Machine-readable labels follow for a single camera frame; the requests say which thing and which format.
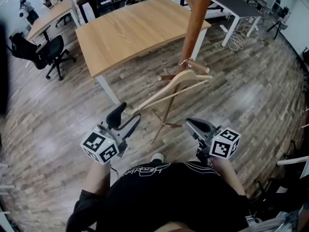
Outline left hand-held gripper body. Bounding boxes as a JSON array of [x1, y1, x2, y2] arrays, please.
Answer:
[[81, 122, 128, 165]]

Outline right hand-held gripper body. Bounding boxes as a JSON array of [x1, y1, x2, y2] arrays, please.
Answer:
[[192, 126, 242, 164]]

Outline light wooden clothes hanger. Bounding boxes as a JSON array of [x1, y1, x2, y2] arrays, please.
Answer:
[[131, 58, 214, 116]]

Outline brown wooden coat rack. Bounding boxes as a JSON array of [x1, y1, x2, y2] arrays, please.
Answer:
[[151, 0, 215, 145]]

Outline person's left forearm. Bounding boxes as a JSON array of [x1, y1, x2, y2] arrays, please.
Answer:
[[84, 159, 112, 196]]

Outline person's right forearm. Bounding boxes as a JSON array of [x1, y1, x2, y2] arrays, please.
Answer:
[[209, 157, 246, 196]]

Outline person's black shirt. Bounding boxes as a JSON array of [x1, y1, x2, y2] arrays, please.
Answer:
[[66, 160, 251, 232]]

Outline large wooden table white legs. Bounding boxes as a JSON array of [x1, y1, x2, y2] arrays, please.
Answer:
[[75, 0, 212, 105]]

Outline black office chair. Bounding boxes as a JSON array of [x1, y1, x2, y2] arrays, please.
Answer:
[[10, 32, 77, 81]]

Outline long wooden desk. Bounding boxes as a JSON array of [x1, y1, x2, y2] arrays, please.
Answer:
[[26, 0, 81, 43]]

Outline black tripod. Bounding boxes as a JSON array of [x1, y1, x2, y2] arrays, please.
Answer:
[[266, 17, 289, 41]]

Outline dark grey table white legs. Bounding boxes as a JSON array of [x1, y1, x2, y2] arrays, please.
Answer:
[[209, 0, 263, 48]]

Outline white humanoid robot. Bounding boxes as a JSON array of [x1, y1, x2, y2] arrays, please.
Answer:
[[18, 0, 40, 26]]

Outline white furniture frame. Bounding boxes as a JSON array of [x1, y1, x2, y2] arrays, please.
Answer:
[[276, 155, 309, 179]]

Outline white cables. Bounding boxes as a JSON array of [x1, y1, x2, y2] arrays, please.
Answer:
[[227, 29, 247, 51]]

